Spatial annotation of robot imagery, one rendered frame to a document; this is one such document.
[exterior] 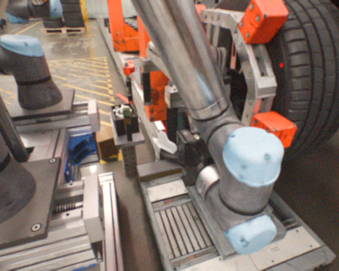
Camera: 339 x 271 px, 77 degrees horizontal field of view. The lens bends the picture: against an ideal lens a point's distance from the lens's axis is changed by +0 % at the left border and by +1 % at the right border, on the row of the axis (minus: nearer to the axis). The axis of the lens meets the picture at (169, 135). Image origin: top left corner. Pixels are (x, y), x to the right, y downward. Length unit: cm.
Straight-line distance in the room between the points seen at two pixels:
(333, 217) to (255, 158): 150
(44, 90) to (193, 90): 66
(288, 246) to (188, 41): 123
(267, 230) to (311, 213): 134
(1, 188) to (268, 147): 45
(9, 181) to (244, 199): 41
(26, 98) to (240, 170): 78
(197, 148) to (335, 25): 53
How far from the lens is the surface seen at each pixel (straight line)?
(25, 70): 88
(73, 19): 896
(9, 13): 118
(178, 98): 59
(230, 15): 72
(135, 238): 137
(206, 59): 33
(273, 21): 64
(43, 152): 82
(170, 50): 31
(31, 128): 97
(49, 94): 92
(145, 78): 92
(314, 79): 69
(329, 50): 74
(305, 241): 145
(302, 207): 171
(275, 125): 62
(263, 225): 36
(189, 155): 49
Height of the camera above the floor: 117
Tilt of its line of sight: 34 degrees down
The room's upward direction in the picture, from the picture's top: straight up
